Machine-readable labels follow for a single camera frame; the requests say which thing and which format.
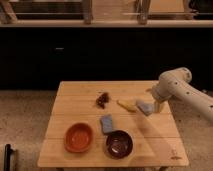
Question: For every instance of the blue grey towel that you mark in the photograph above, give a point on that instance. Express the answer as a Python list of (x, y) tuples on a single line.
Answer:
[(146, 108)]

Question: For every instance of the black object at floor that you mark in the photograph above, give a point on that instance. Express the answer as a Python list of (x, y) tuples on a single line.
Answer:
[(8, 151)]

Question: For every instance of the dark grape bunch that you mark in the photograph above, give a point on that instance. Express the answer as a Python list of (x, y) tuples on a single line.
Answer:
[(102, 100)]

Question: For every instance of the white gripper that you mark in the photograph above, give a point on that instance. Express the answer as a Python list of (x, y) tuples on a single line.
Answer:
[(160, 96)]

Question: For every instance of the orange bowl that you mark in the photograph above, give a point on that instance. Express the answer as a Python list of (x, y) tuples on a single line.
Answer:
[(78, 138)]

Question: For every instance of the wooden shelf rail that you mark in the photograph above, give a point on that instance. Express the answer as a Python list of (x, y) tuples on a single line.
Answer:
[(106, 13)]

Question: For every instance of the purple bowl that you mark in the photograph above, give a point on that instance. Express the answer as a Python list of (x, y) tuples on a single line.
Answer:
[(119, 144)]

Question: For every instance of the yellow banana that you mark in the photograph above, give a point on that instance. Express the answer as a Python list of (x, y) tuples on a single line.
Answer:
[(128, 105)]

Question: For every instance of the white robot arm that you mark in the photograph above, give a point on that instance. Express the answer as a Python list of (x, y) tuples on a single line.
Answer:
[(176, 83)]

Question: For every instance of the wooden folding table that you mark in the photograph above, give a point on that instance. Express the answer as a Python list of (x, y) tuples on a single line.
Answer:
[(156, 140)]

